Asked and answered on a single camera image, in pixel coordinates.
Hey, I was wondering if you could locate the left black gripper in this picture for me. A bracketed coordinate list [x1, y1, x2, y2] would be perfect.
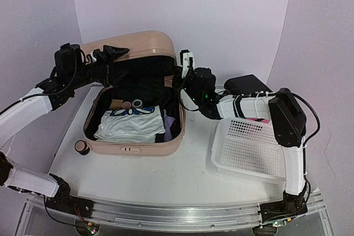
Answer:
[67, 44, 129, 90]

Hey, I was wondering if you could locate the pink hard-shell suitcase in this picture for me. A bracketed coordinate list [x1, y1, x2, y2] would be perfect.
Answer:
[75, 30, 186, 156]

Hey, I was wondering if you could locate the white printed t-shirt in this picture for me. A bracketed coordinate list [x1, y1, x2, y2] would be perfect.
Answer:
[94, 106, 165, 144]

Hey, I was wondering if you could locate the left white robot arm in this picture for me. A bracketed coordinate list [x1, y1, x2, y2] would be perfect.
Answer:
[1, 43, 129, 212]

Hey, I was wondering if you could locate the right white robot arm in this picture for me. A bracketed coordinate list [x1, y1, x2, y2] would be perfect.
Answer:
[179, 67, 310, 217]

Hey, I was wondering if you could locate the tan square compact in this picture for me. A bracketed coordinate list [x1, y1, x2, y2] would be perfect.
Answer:
[109, 99, 123, 110]

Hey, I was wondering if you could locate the pink round compact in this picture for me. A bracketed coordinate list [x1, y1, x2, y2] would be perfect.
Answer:
[121, 101, 132, 109]

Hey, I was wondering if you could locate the purple folded garment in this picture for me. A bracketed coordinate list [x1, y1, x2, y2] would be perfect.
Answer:
[163, 109, 175, 142]

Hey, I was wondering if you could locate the white perforated plastic basket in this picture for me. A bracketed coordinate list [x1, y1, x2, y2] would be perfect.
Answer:
[211, 118, 285, 185]

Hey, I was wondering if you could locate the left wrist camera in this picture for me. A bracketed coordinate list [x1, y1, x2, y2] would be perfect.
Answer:
[89, 49, 105, 64]

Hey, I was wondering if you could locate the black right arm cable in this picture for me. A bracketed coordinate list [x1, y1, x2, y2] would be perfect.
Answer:
[287, 92, 321, 148]

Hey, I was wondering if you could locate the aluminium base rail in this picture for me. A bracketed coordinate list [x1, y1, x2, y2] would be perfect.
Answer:
[16, 192, 325, 234]

